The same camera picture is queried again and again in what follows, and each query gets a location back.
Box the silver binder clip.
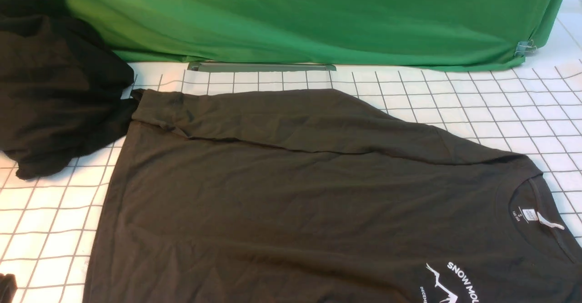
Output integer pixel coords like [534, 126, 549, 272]
[515, 40, 537, 57]

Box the dark gray long-sleeve top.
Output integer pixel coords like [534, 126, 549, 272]
[83, 89, 581, 303]

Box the black garment pile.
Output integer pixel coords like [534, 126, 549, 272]
[0, 0, 138, 180]

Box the black cloth corner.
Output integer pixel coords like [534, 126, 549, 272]
[0, 273, 17, 303]

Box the green backdrop cloth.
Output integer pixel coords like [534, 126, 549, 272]
[65, 0, 562, 71]

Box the white grid table cover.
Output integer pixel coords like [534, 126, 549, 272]
[0, 59, 582, 303]

